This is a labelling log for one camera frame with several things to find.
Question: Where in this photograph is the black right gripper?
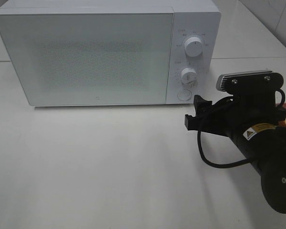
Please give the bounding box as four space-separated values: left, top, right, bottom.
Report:
184 91 286 143

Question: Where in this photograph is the round white door release button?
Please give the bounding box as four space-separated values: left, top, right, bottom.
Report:
177 90 192 101

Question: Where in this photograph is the white microwave door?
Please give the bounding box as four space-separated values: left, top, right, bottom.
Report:
0 13 173 106

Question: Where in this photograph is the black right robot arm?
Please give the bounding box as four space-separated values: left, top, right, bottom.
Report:
184 92 286 214

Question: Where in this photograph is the lower white microwave knob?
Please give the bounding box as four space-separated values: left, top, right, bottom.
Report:
181 68 197 84

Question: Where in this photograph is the white microwave knob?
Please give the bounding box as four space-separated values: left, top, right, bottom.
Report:
181 68 197 84
184 36 204 57

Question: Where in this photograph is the upper white microwave knob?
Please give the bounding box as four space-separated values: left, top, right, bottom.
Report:
184 36 204 57

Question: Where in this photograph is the white microwave oven body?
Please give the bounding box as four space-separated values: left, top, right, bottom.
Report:
0 0 221 106

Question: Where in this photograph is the black right camera cable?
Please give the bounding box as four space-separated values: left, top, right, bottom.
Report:
196 89 286 169

